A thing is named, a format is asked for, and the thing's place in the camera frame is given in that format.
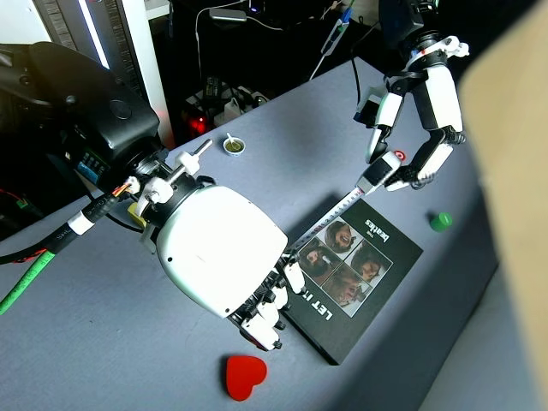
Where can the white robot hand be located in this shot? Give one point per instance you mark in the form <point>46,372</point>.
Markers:
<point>441,98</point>
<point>214,248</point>

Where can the white ruler strip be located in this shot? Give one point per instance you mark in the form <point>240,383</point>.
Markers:
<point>377,171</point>

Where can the black Let It Be album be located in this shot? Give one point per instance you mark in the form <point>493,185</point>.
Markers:
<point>385,274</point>

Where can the red cylinder block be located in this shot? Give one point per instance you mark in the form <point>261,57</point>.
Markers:
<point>401,154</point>

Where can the beige blurred panel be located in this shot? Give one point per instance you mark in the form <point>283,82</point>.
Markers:
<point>514,128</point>

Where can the yellow block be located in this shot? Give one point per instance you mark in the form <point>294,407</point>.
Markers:
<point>135,216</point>

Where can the small toy bowl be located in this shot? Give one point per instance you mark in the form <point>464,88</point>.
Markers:
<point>234,146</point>

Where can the green cylinder block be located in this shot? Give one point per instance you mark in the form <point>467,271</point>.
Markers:
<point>441,222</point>

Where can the red heart block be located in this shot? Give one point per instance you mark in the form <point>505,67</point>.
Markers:
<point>244,377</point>

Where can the grey table cloth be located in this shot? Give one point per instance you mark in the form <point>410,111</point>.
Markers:
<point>107,342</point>

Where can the white power strip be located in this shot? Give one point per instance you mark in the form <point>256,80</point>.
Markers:
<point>240,107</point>

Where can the black power adapter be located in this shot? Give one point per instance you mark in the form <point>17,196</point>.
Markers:
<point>212,90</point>

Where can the grey flat box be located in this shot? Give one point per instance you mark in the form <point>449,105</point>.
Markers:
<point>227,15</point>

